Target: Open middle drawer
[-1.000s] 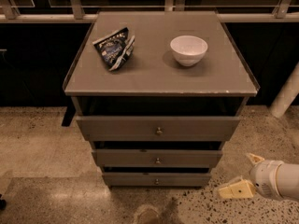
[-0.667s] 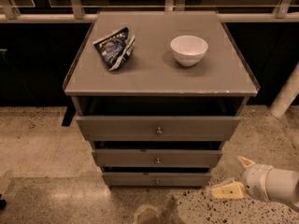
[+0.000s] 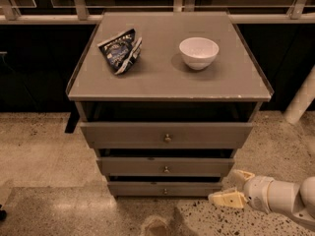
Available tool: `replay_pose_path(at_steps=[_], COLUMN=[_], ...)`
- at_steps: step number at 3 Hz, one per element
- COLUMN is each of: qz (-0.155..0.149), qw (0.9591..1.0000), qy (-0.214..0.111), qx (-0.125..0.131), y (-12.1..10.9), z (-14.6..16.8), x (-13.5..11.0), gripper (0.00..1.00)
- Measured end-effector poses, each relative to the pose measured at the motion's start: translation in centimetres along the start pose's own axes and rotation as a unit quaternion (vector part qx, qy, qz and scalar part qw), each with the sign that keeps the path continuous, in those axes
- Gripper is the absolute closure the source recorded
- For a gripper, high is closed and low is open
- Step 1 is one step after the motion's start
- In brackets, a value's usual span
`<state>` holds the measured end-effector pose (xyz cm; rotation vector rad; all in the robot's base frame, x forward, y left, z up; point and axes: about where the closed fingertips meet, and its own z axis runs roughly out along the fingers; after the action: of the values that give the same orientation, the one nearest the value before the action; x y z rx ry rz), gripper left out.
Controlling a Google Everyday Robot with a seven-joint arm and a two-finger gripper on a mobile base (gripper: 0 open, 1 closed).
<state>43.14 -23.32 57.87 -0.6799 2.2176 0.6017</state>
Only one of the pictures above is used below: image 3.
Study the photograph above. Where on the grey bottom drawer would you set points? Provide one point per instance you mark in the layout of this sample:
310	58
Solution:
164	189

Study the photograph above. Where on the grey top drawer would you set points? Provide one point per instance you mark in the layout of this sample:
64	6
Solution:
165	134

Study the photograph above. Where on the grey drawer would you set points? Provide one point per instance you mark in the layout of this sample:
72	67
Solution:
164	166
165	134
164	189

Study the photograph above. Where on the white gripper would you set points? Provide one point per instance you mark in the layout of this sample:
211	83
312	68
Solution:
258	190

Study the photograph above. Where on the white ceramic bowl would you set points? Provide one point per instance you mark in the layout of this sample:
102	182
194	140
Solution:
198	52

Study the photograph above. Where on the grey wooden drawer cabinet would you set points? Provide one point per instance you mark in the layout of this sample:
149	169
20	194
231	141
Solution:
160	87

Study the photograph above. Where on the metal window railing frame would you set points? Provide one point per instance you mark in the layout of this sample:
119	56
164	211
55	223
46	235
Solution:
91	11

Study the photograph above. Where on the white diagonal post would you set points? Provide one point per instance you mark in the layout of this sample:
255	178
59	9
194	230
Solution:
302	99

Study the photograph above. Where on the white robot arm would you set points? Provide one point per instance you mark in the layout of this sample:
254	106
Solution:
293	200

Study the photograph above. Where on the blue crumpled chip bag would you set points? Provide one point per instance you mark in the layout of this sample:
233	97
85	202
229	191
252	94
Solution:
121	51

